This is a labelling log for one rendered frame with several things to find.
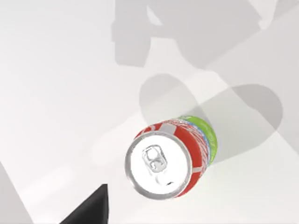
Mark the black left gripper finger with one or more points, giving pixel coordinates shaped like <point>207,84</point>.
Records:
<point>94,207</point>

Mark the red and green can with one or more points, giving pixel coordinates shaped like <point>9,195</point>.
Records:
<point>163,161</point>

